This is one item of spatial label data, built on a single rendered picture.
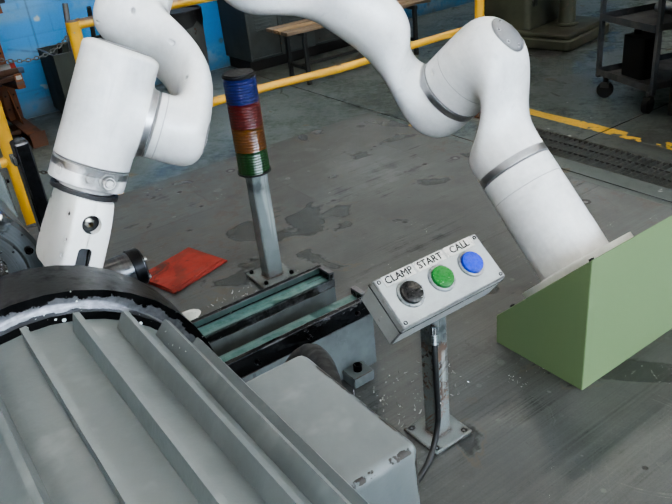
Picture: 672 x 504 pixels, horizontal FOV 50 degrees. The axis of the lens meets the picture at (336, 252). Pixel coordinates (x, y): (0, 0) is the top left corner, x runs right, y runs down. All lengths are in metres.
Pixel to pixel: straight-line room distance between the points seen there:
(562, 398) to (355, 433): 0.84
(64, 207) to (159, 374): 0.54
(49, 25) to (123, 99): 5.35
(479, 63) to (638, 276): 0.40
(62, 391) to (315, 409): 0.11
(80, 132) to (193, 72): 0.15
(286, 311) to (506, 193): 0.40
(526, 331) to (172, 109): 0.65
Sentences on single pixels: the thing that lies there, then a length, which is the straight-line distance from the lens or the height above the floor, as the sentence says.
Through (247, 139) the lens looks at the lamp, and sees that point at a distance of 1.33.
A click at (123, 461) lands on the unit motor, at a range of 0.27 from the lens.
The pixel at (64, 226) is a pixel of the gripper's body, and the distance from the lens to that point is 0.84.
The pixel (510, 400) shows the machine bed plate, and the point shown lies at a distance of 1.13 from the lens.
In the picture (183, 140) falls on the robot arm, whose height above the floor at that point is 1.28.
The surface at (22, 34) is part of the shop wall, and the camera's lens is 6.11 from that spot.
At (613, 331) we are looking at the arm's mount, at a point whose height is 0.88.
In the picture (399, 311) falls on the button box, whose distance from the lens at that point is 0.86.
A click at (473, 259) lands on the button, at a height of 1.07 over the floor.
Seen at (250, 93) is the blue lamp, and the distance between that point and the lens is 1.31.
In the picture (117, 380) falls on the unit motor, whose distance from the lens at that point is 0.31.
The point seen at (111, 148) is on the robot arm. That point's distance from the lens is 0.82.
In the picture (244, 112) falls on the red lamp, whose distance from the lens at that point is 1.31.
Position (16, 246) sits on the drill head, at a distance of 1.16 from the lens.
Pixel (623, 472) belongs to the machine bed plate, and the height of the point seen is 0.80.
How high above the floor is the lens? 1.53
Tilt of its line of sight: 28 degrees down
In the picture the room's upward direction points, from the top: 7 degrees counter-clockwise
